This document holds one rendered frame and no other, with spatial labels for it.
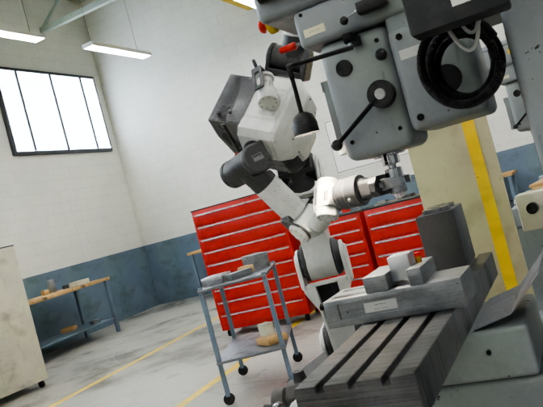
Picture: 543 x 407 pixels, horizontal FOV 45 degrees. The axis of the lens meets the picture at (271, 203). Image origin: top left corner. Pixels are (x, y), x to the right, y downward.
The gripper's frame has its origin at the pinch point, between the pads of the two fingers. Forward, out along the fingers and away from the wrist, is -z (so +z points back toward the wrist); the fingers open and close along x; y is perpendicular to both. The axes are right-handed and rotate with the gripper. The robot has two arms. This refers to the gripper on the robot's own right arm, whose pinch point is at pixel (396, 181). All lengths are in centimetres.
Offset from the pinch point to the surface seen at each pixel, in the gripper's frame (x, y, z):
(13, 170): 418, -158, 879
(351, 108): -10.7, -21.3, 1.7
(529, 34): -12, -24, -46
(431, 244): 28.8, 22.3, 8.9
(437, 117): -7.5, -12.8, -19.1
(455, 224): 31.1, 17.9, 0.8
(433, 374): -52, 35, -25
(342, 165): 798, -35, 519
